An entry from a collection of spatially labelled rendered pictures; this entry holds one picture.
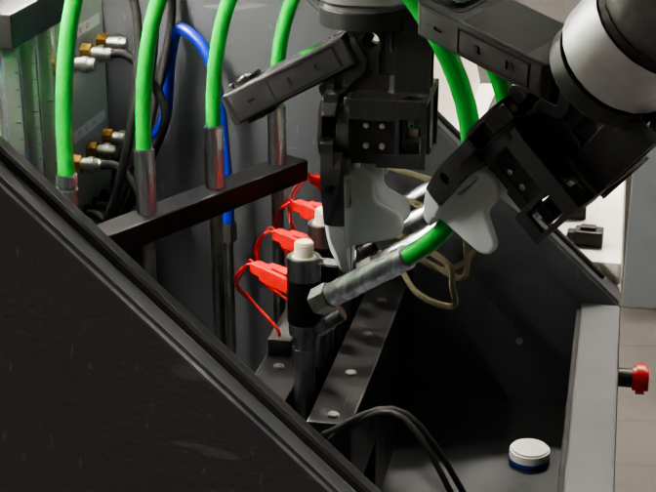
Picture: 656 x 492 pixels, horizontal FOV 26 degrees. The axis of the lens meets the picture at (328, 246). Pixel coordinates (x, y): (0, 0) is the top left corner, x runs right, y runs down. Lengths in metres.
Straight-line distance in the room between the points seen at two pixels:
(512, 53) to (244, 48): 0.63
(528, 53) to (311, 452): 0.26
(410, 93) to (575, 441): 0.34
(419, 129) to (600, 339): 0.41
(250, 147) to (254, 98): 0.40
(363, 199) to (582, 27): 0.34
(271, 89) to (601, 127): 0.32
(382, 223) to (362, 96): 0.10
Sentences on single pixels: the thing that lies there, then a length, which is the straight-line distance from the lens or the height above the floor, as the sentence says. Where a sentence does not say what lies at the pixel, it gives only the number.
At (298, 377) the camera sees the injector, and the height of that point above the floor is 1.00.
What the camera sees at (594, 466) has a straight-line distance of 1.17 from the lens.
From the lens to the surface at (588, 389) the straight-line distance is 1.30.
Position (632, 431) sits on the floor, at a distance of 3.25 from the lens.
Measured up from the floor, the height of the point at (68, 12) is 1.30.
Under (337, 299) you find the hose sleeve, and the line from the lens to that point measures 1.04.
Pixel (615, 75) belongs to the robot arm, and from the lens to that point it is 0.78.
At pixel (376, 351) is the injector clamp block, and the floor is 0.98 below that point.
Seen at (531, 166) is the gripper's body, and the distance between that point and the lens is 0.85.
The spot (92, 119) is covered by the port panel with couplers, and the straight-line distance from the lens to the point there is 1.46.
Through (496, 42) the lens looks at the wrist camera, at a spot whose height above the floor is 1.34.
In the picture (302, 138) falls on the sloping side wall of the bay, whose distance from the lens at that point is 1.45.
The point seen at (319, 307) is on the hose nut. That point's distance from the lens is 1.05.
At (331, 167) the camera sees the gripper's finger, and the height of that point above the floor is 1.20.
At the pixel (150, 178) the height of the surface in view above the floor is 1.13.
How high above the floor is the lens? 1.53
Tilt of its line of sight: 21 degrees down
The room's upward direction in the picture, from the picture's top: straight up
